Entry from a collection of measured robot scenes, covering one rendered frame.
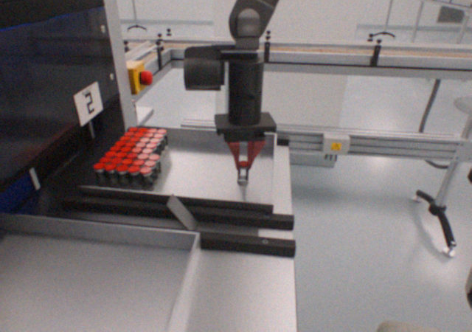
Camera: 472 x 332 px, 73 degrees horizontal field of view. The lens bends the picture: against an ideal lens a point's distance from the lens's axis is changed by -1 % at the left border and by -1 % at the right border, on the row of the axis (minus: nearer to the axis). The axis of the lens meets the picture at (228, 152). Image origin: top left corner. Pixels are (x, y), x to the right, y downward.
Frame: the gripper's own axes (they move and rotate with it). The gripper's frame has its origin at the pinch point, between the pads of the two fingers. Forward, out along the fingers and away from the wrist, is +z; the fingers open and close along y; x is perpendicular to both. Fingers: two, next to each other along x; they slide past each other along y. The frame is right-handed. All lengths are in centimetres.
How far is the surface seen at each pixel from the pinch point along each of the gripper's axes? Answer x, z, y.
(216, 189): 1.0, 4.5, 5.2
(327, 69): -83, 5, -51
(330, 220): -82, 91, -67
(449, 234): -55, 82, -117
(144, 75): -33.0, -8.4, 20.5
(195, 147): -16.1, 4.3, 8.7
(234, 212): 10.3, 2.8, 2.9
